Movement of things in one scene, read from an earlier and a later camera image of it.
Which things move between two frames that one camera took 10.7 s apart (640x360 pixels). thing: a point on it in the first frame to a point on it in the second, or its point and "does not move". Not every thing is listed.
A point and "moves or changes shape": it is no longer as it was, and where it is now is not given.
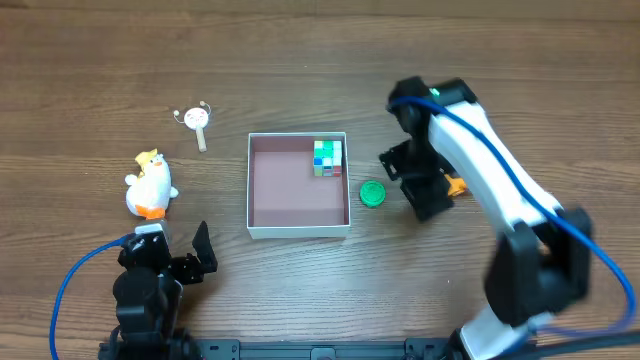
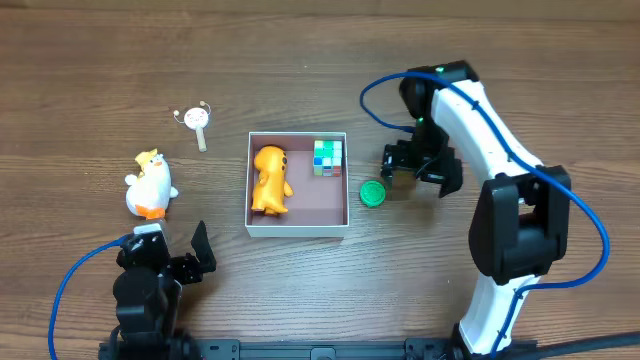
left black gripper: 176,265 does not move
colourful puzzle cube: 327,159 does not move
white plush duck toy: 148,194 does not move
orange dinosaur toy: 457,185 moves or changes shape
